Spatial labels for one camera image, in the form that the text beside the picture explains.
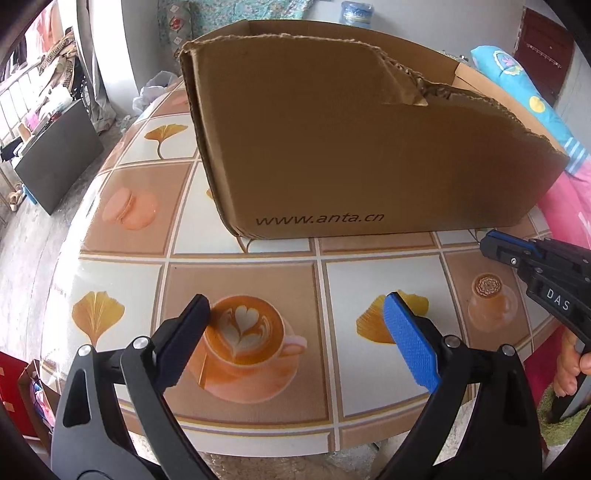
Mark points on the black flat board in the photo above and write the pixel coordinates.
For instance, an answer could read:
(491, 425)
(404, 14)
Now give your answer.
(55, 157)

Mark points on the person's right forearm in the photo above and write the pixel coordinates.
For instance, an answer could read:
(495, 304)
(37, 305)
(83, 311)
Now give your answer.
(554, 434)

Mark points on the teal floral cloth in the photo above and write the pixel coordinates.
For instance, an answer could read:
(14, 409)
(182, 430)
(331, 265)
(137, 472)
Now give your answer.
(258, 9)

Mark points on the beige sandal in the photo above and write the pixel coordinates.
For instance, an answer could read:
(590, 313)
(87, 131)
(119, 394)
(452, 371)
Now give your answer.
(16, 198)

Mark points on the pink blanket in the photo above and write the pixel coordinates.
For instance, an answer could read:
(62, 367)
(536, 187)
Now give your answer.
(568, 207)

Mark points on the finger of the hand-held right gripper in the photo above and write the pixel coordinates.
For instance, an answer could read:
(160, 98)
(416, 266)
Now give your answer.
(508, 249)

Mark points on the dark red door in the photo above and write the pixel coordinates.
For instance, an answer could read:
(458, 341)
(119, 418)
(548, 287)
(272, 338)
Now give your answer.
(545, 50)

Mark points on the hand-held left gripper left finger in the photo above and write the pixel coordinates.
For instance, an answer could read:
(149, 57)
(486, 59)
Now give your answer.
(180, 350)

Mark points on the person's right hand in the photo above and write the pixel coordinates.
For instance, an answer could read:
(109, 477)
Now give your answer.
(565, 369)

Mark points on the grey floral cloth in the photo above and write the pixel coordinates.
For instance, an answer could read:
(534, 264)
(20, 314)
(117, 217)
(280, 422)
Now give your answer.
(173, 25)

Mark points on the white plastic bag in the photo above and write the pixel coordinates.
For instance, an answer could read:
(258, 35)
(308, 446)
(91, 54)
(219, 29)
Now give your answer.
(152, 90)

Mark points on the red box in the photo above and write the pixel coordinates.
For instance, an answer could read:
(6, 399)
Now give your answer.
(11, 387)

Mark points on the blue patterned pillow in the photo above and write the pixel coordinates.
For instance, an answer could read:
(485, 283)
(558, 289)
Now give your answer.
(521, 83)

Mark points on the printed checkered tablecloth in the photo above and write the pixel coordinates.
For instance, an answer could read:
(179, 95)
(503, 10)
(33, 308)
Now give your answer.
(369, 277)

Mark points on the blue water jug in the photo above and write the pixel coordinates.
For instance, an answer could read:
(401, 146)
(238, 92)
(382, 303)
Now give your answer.
(356, 13)

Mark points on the white metal railing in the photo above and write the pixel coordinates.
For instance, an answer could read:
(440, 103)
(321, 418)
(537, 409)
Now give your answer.
(14, 99)

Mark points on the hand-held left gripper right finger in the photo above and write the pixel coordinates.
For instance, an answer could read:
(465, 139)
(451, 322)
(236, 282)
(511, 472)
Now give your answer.
(411, 341)

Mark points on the brown cardboard box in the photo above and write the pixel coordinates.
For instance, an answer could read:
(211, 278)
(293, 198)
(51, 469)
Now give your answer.
(346, 138)

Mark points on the pile of household clutter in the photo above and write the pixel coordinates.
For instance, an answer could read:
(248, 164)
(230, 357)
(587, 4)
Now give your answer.
(62, 50)

